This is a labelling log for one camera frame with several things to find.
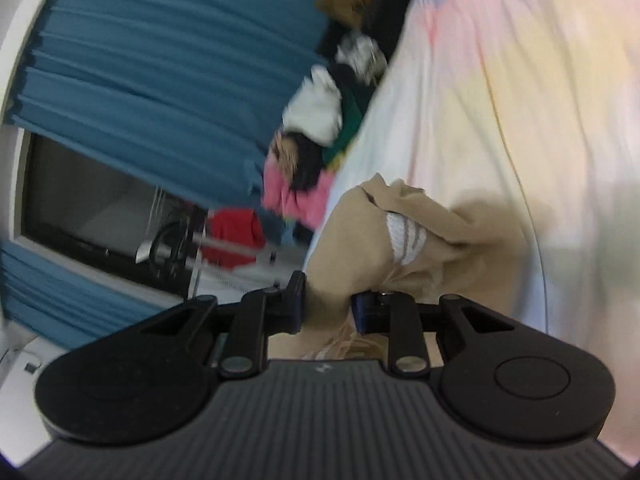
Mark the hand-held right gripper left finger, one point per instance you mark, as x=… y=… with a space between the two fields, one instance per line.
x=296 y=305

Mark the dark sofa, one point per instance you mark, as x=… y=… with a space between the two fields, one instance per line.
x=395 y=10

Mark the tan t-shirt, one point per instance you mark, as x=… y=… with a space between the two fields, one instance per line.
x=350 y=240

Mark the tripod with camera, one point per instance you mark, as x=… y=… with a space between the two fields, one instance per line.
x=170 y=250

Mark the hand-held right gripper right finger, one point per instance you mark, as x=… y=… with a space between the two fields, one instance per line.
x=364 y=314

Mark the pastel tie-dye bed sheet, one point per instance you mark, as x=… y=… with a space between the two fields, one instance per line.
x=550 y=110

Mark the black garment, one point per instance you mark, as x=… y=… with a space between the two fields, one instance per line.
x=307 y=162

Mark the light brown garment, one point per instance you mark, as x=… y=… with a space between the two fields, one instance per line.
x=282 y=150

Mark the dark window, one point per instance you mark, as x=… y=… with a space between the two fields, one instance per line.
x=90 y=205

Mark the green garment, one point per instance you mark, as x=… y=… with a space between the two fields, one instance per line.
x=350 y=125

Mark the red garment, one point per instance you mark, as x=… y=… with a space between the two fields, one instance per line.
x=232 y=235

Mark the white and black patterned cloth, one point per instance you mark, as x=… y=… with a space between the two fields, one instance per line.
x=360 y=55

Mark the blue curtain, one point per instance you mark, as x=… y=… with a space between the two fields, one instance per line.
x=75 y=295
x=175 y=60

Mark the white garment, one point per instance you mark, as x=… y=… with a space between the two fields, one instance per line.
x=315 y=107

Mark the pink garment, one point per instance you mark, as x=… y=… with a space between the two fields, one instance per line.
x=300 y=205

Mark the white vanity desk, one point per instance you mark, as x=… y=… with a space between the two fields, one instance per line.
x=20 y=390

